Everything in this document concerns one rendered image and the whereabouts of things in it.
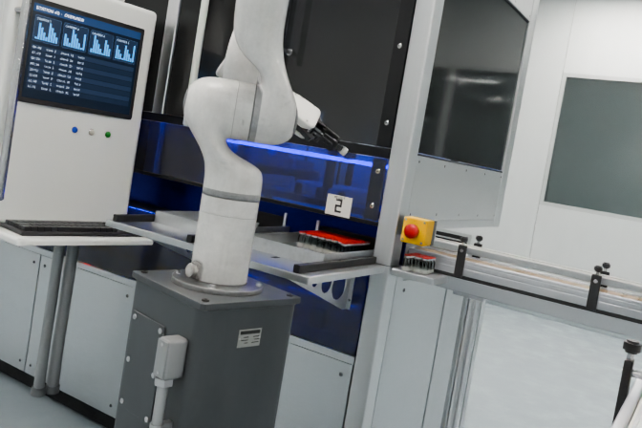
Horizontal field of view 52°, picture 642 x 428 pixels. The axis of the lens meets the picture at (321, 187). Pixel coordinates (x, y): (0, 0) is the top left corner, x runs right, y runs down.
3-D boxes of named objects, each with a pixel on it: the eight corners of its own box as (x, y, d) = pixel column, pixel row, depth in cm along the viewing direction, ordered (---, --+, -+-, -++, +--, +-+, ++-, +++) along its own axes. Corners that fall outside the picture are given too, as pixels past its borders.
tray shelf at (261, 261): (215, 224, 229) (215, 219, 229) (395, 270, 193) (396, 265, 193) (104, 224, 188) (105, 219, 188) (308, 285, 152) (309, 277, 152)
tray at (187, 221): (226, 221, 226) (228, 211, 226) (288, 237, 213) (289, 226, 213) (154, 222, 197) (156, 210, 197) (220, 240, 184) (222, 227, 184)
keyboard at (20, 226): (118, 227, 221) (119, 221, 221) (142, 236, 213) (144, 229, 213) (-2, 225, 190) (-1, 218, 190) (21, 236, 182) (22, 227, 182)
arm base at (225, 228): (206, 298, 125) (222, 202, 124) (153, 273, 138) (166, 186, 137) (280, 294, 138) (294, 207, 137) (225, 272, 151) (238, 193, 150)
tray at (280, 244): (309, 242, 209) (310, 231, 209) (381, 260, 195) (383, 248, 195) (242, 246, 180) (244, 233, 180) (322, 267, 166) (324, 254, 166)
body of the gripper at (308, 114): (279, 96, 154) (317, 125, 156) (288, 79, 162) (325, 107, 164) (262, 117, 157) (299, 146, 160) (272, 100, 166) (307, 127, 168)
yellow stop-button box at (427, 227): (410, 240, 189) (414, 216, 189) (433, 246, 186) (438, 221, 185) (398, 241, 183) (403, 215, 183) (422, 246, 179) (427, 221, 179)
